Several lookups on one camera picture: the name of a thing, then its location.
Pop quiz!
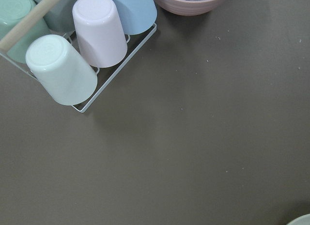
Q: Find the white wire cup rack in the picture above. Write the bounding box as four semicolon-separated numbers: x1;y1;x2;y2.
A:
0;0;155;112

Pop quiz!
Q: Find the light blue upturned cup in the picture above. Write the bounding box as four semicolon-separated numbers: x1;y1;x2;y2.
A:
113;0;157;35

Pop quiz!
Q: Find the mint green bowl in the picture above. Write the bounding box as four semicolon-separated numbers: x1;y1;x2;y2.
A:
287;214;310;225

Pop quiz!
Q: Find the pink ribbed bowl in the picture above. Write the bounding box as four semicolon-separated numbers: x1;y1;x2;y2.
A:
154;0;225;16

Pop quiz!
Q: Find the grey green upturned cup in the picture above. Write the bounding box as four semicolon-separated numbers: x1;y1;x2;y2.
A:
44;0;77;33

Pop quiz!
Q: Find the pale pink upturned cup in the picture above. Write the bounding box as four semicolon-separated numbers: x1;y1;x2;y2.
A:
72;0;127;68

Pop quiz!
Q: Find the mint white upturned cup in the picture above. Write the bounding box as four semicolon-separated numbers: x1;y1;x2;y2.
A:
25;34;97;105

